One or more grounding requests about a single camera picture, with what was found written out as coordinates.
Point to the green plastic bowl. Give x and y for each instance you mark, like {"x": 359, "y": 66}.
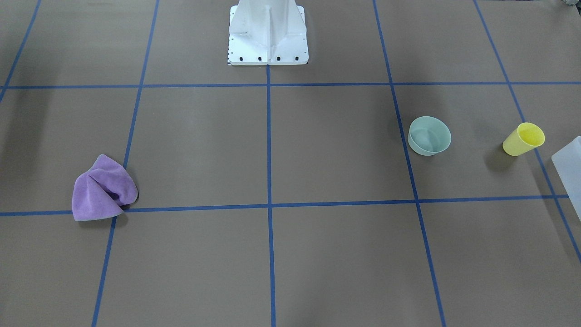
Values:
{"x": 428, "y": 136}

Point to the white pedestal column base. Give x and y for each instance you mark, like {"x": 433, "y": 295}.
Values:
{"x": 267, "y": 32}

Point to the yellow plastic cup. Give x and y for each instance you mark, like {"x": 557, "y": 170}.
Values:
{"x": 526, "y": 137}

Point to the purple microfiber cloth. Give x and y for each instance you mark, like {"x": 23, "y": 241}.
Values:
{"x": 102, "y": 191}

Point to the clear plastic storage box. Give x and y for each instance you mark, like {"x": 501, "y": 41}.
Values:
{"x": 567, "y": 162}

